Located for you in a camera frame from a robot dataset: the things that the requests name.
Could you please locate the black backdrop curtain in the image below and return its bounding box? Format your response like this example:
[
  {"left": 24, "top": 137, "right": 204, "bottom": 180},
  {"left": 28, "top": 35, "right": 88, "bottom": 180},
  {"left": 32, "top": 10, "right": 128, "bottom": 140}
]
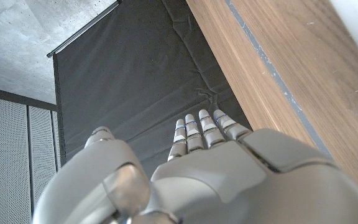
[{"left": 53, "top": 0, "right": 253, "bottom": 177}]

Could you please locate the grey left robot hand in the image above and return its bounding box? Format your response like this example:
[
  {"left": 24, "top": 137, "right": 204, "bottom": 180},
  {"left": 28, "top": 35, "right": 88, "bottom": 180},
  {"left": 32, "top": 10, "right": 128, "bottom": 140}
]
[{"left": 31, "top": 108, "right": 358, "bottom": 224}]

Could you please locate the black backdrop stand pole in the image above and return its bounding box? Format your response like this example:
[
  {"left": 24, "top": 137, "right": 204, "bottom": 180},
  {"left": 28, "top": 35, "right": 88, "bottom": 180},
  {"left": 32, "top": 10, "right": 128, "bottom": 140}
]
[{"left": 46, "top": 0, "right": 124, "bottom": 59}]

